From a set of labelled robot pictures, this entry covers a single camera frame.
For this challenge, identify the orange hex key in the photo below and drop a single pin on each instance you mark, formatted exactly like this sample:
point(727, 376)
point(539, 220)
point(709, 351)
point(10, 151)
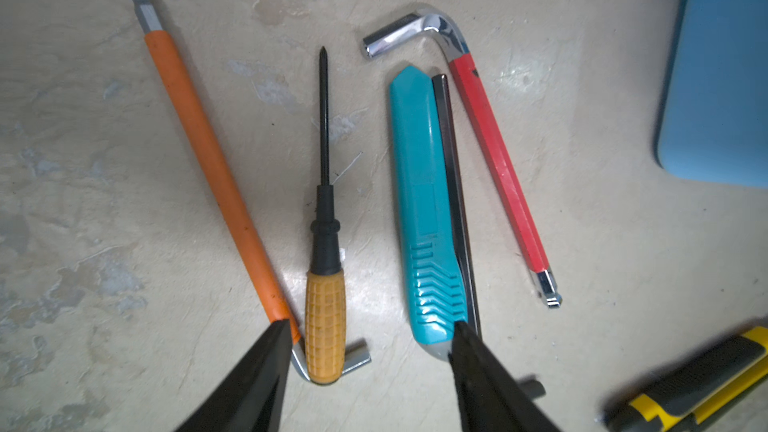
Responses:
point(212, 161)

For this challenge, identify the yellow black utility knife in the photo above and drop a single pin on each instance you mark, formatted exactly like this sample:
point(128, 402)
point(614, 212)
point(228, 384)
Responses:
point(697, 393)

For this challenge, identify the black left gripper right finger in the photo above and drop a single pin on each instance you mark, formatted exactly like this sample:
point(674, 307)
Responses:
point(489, 398)

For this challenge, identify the black hex key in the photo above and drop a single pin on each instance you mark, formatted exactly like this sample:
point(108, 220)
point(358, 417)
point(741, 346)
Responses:
point(459, 204)

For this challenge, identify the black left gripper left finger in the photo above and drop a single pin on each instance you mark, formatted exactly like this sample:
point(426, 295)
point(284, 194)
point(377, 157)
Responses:
point(251, 397)

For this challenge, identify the red hex key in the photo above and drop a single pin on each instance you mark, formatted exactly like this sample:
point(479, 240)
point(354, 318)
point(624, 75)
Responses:
point(428, 20)

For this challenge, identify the teal utility knife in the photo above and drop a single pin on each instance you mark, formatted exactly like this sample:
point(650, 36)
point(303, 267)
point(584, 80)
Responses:
point(408, 100)

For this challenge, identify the blue plastic tool box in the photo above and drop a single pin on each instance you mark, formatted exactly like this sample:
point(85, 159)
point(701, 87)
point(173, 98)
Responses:
point(713, 125)

